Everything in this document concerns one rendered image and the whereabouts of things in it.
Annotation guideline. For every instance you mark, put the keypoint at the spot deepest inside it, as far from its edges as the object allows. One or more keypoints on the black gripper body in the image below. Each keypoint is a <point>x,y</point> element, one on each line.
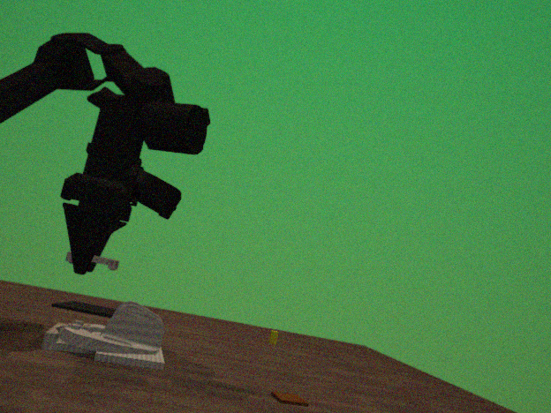
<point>101,185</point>

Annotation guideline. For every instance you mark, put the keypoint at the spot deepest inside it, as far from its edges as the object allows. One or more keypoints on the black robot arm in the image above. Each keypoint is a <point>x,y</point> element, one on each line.
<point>145,112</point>

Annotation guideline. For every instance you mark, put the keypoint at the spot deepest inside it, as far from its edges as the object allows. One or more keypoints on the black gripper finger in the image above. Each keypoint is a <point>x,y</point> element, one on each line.
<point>105,238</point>
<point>85,229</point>

